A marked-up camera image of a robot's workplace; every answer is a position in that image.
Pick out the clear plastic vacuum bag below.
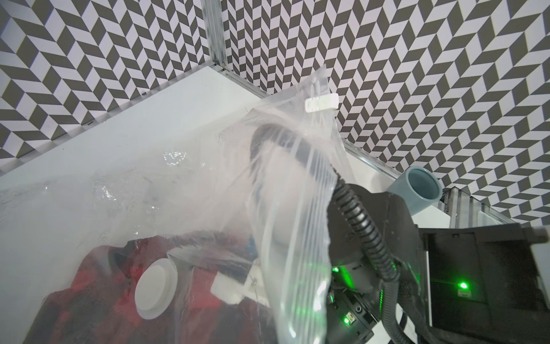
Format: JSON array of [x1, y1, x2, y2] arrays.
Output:
[[1, 67, 352, 343]]

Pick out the teal mug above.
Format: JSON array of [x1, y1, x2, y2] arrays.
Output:
[[387, 166, 443, 216]]

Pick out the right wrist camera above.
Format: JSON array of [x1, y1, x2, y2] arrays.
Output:
[[210, 265, 270, 308]]

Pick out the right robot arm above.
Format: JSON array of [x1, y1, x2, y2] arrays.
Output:
[[321, 179, 549, 343]]

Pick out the red black plaid shirt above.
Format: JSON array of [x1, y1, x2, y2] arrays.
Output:
[[24, 232, 277, 343]]

